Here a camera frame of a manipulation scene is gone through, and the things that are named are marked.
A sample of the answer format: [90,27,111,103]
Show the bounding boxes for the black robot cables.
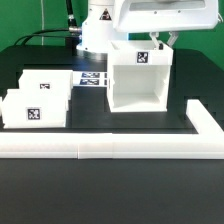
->
[13,0,83,48]

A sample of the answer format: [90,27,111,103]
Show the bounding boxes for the fiducial marker sheet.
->
[73,71,107,87]

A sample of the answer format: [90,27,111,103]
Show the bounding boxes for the white rear drawer tray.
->
[19,69,73,100]

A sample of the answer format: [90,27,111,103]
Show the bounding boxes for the white drawer tray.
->
[2,89,69,129]
[19,69,73,100]

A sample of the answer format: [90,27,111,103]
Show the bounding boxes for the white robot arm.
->
[77,0,223,60]

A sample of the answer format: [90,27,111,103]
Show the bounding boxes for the white drawer cabinet box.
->
[107,40,173,112]

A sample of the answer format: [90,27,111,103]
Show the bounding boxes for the white front drawer tray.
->
[2,89,69,129]

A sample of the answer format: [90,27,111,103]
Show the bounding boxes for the white L-shaped fence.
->
[0,99,224,159]

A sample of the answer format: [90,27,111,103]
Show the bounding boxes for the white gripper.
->
[113,0,219,50]

